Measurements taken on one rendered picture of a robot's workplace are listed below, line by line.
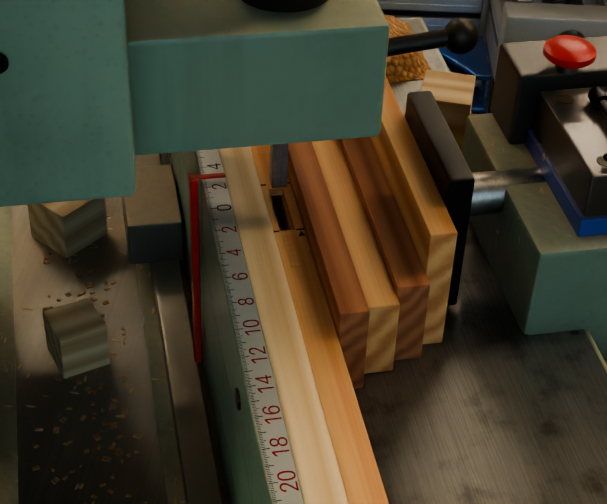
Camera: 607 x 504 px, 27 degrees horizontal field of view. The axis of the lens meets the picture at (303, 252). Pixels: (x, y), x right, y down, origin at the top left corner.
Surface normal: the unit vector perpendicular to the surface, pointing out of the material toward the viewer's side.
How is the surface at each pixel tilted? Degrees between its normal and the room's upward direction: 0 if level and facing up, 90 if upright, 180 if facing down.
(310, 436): 0
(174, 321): 0
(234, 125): 90
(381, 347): 90
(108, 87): 90
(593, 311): 90
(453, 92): 0
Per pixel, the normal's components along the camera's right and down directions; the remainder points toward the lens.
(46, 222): -0.64, 0.47
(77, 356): 0.47, 0.57
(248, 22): 0.04, -0.77
